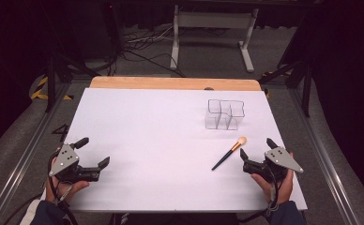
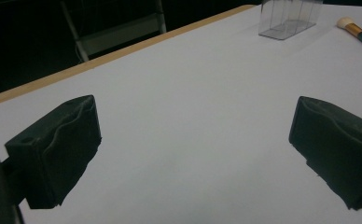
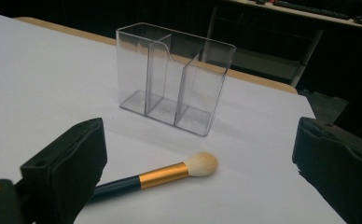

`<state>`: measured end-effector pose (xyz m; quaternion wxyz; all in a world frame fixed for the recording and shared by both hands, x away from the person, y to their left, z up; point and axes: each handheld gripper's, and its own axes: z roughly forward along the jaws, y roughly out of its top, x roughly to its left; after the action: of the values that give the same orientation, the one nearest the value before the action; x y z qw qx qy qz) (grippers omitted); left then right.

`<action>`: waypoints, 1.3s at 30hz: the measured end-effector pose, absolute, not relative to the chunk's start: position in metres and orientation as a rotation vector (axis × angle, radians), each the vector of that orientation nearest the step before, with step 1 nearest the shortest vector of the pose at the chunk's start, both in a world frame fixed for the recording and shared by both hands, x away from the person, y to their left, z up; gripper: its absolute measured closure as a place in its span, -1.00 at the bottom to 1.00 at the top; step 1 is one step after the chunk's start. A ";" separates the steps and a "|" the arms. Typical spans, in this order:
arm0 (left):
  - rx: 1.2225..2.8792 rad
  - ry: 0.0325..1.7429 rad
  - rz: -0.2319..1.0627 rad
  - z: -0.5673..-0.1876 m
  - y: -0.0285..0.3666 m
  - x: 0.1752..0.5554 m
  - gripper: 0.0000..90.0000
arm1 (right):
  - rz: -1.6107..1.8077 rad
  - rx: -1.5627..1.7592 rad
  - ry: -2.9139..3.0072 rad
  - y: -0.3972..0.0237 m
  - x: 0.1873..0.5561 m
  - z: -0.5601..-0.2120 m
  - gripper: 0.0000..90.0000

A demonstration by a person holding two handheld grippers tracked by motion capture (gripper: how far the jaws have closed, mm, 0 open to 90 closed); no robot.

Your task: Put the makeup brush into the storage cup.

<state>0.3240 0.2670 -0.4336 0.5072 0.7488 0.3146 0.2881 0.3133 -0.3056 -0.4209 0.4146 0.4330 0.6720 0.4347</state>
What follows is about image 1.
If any black tripod stand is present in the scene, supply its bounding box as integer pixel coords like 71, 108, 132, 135
257, 57, 313, 119
44, 51, 103, 114

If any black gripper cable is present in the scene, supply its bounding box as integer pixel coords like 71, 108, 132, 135
47, 151, 80, 225
237, 172, 281, 224

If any white metal stand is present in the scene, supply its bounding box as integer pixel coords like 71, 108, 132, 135
169, 4, 260, 74

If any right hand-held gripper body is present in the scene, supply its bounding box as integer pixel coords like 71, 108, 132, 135
242, 146, 305, 184

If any clear acrylic organizer box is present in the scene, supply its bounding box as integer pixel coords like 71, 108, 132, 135
204, 98, 246, 131

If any aluminium rail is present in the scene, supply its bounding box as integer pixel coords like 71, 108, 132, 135
0, 82, 73, 225
287, 87, 364, 225

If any white board sheet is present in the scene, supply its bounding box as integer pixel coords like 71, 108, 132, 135
40, 87, 309, 214

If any dark cabinet box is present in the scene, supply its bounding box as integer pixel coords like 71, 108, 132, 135
84, 0, 123, 62

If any person's left hand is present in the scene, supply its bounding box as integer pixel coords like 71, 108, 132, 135
44, 156, 91, 205

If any black handled makeup brush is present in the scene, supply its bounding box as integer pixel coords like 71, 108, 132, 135
210, 136, 248, 172

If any person's right hand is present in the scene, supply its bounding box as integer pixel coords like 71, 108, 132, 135
250, 152, 296, 206

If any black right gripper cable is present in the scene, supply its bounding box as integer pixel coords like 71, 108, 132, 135
237, 172, 281, 224

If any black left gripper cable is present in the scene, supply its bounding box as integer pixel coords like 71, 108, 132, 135
47, 151, 80, 225

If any bundle of floor cables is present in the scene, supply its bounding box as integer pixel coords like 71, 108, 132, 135
115, 23, 188, 79

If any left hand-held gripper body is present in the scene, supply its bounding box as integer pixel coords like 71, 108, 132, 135
48, 143, 101, 185

